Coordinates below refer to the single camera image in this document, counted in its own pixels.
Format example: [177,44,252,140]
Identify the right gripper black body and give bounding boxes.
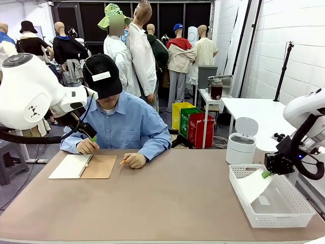
[264,151,295,175]

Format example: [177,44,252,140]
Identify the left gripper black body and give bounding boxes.
[54,106,88,127]

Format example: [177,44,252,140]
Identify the spiral notebook tan cover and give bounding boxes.
[48,154,118,180]

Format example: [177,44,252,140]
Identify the person's left forearm blue sleeve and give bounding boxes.
[138,132,173,161]

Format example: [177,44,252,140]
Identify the person's right forearm blue sleeve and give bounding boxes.
[60,127,88,155]

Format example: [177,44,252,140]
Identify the person's right hand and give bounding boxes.
[76,138,100,155]

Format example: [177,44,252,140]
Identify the person's left hand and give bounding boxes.
[123,152,147,170]

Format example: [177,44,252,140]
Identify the beige hanging cloth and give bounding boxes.
[30,117,52,138]

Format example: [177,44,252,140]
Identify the white lidded trash can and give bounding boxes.
[225,117,259,165]

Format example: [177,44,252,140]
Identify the person torso blue shirt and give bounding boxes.
[63,91,172,150]

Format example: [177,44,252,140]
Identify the white perforated plastic basket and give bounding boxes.
[228,164,317,229]

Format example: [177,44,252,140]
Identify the white desk leg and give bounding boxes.
[15,128,49,164]

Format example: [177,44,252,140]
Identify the black baseball cap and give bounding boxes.
[82,53,123,100]

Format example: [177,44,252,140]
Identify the large white side table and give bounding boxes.
[220,98,325,186]

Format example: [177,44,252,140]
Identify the gray plastic stool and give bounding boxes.
[0,139,30,186]

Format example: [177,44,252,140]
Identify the mannequin black sweater blue collar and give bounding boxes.
[52,21,89,87]

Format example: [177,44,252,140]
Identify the mannequin black hat black top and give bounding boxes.
[16,20,54,63]

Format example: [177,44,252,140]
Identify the red recycling bag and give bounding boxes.
[187,113,214,149]

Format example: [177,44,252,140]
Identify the figure green hat white shirt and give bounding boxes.
[97,3,142,97]

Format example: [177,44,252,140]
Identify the black tripod stand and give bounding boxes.
[273,42,295,102]

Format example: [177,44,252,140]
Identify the mannequin blue white top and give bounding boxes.
[0,22,18,64]

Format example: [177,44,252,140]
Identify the yellow recycling bag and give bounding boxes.
[172,102,196,132]

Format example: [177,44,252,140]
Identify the black chair base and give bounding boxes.
[169,128,194,150]

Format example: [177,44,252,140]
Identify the tall mannequin white shirt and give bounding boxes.
[126,0,158,101]

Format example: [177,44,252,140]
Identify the glass jar dark liquid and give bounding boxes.
[210,78,223,100]

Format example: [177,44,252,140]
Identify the green recycling bag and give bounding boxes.
[179,107,204,139]

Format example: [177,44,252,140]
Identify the stacked metal trays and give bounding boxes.
[208,74,234,97]

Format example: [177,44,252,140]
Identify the small white table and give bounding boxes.
[198,88,233,123]

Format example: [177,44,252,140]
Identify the mannequin dark green hoodie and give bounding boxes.
[146,23,170,107]

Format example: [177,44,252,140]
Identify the gray bin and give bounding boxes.
[197,65,218,89]

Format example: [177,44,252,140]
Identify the mannequin blue cap red jacket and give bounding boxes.
[166,23,198,113]

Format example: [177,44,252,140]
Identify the mannequin cream shirt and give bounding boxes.
[189,24,218,86]

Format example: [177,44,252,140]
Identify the white oval appliance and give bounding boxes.
[187,26,200,48]

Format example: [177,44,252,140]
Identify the right arm black cable sleeve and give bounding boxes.
[291,114,325,180]

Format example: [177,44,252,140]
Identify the arm black cable sleeve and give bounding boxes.
[291,114,325,180]
[0,93,95,145]

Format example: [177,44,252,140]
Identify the left arm black cable sleeve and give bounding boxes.
[0,93,95,145]

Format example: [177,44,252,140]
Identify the coiled gray floor cable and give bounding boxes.
[212,136,229,149]

